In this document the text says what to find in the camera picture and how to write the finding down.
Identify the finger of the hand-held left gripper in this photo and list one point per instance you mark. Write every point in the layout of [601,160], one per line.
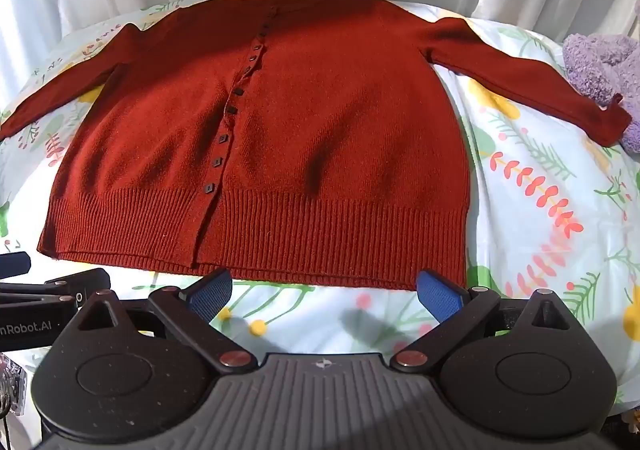
[14,264]
[60,287]

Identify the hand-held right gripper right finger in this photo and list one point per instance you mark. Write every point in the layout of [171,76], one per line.
[442,297]

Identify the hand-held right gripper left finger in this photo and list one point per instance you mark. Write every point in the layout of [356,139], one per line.
[210,297]

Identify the red knit button cardigan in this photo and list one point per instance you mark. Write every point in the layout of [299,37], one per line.
[320,130]

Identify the floral white bed sheet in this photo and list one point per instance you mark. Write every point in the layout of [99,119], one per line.
[540,210]

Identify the purple fluffy cloth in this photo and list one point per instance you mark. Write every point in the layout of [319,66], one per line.
[600,65]

